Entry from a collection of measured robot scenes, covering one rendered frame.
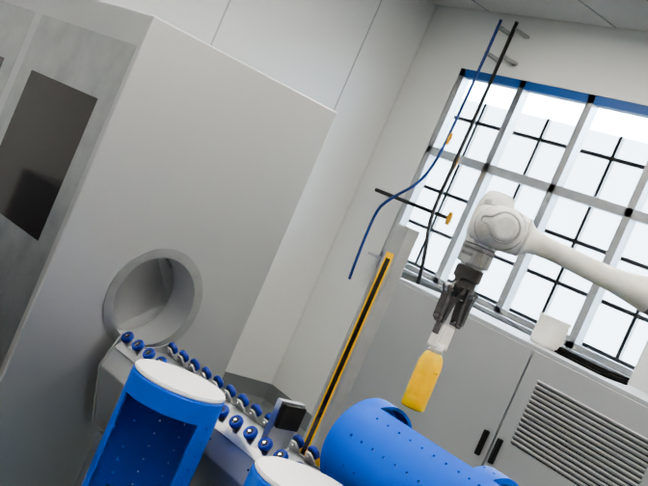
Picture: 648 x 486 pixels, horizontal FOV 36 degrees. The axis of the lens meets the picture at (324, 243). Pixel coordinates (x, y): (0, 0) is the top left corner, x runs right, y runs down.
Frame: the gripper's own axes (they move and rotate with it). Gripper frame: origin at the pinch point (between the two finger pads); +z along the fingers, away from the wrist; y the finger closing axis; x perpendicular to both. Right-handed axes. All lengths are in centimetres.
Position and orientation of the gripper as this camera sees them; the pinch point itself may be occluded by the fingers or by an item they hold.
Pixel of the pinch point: (441, 336)
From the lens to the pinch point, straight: 269.2
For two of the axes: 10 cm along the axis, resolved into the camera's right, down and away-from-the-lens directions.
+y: -6.8, -2.7, -6.9
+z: -3.9, 9.2, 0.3
